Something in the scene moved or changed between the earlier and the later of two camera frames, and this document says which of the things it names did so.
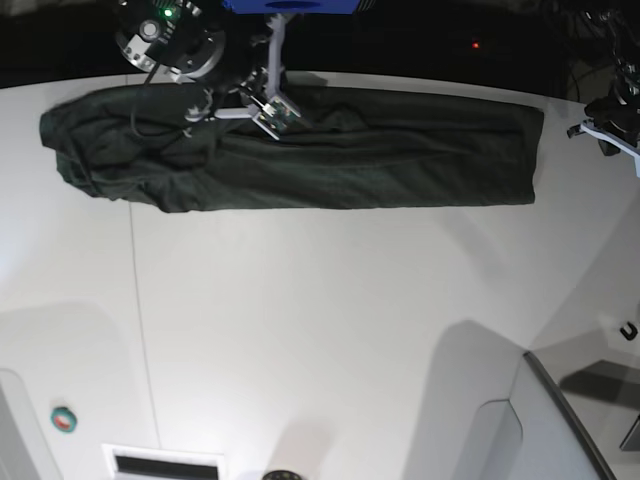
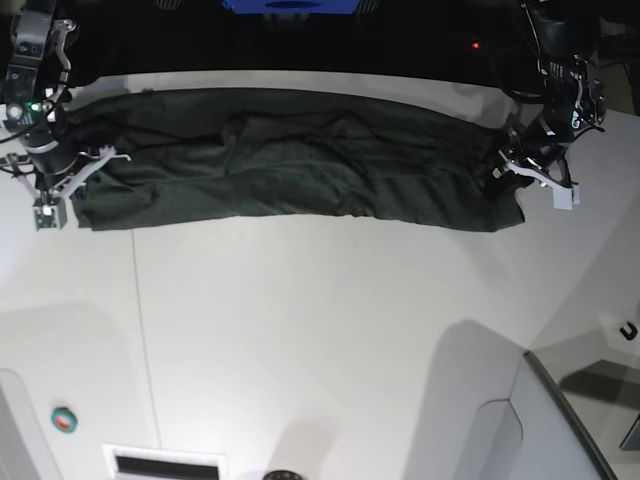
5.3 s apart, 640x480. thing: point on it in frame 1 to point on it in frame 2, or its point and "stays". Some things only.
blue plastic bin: [300, 7] stays
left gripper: [261, 43] to [56, 171]
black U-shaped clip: [632, 329] stays
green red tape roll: [63, 418] stays
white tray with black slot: [133, 462] stays
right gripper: [615, 124] to [532, 148]
